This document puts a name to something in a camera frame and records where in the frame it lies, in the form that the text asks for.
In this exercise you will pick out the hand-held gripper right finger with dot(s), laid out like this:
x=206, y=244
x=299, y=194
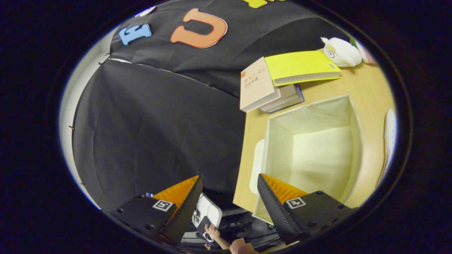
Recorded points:
x=273, y=211

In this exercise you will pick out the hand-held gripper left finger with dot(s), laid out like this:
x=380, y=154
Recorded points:
x=187, y=211

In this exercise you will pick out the cream fabric storage box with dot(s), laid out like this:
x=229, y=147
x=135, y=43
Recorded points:
x=317, y=155

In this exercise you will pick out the white canvas shoe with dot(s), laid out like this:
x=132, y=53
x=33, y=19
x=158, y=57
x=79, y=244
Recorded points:
x=390, y=134

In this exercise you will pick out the black handheld device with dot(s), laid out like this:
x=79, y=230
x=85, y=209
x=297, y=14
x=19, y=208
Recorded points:
x=204, y=227

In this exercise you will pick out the white plastic device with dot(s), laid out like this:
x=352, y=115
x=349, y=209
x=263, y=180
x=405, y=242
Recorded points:
x=212, y=210

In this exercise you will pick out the black backdrop cloth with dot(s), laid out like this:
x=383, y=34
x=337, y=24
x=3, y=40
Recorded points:
x=159, y=123

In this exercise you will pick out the stack of grey books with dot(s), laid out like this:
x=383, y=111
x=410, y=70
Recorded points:
x=286, y=98

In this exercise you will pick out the tan paperback book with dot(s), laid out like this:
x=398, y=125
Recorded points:
x=256, y=88

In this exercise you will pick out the yellow cover book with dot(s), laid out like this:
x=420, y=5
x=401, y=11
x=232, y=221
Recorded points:
x=300, y=65

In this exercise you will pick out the white plush toy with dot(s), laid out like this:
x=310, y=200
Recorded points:
x=340, y=52

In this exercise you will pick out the watermelon slice plush toy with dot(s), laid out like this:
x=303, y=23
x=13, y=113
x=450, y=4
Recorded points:
x=365, y=54

